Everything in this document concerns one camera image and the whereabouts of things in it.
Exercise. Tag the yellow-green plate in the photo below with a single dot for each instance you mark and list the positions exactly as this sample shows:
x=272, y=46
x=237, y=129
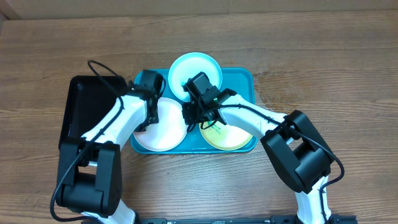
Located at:
x=223, y=136

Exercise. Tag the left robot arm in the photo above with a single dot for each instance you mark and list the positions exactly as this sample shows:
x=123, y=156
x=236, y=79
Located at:
x=89, y=180

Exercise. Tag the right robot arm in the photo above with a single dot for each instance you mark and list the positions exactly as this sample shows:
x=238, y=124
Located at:
x=299, y=155

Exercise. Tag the pink plate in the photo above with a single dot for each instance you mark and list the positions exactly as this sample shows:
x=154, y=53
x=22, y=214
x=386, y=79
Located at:
x=165, y=135

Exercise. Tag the black plastic tray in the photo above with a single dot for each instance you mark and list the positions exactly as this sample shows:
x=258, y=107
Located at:
x=88, y=102

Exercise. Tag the teal plastic tray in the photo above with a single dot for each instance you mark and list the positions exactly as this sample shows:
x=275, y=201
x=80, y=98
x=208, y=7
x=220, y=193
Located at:
x=237, y=79

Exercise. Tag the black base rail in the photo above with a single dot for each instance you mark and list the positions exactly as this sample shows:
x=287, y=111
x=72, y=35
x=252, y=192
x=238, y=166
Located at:
x=276, y=219

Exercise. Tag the light blue plate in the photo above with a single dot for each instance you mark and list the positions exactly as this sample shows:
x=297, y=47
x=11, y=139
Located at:
x=189, y=65

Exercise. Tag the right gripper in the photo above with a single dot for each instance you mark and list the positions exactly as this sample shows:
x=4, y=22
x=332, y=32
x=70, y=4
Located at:
x=188, y=109

